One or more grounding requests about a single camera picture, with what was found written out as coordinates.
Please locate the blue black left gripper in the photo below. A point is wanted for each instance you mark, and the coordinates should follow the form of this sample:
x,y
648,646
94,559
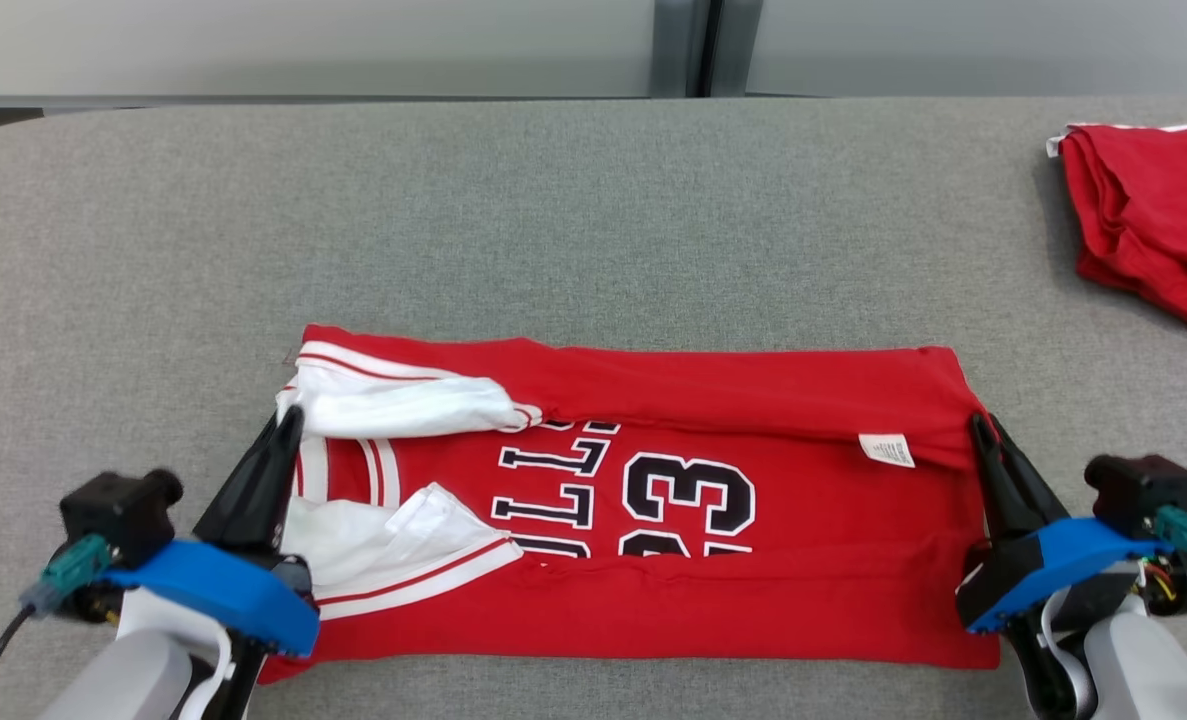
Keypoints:
x,y
223,595

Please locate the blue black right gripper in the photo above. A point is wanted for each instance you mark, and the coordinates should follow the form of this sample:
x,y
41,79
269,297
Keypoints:
x,y
1043,565

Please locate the red white basketball jersey shirt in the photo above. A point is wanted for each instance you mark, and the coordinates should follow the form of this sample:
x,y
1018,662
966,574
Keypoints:
x,y
753,390

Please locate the red shorts with white trim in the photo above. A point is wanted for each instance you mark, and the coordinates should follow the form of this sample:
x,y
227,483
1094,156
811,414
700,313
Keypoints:
x,y
1163,210

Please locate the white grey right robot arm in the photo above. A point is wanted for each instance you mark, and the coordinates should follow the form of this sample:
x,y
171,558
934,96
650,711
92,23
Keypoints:
x,y
1143,670

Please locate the grey fabric sofa cushion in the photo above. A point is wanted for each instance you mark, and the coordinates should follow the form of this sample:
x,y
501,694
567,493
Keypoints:
x,y
453,220

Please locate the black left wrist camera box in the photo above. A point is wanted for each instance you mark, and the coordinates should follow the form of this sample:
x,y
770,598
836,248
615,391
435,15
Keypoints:
x,y
113,510

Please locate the grey partition frame post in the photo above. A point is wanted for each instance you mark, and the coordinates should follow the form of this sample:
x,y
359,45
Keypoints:
x,y
703,45

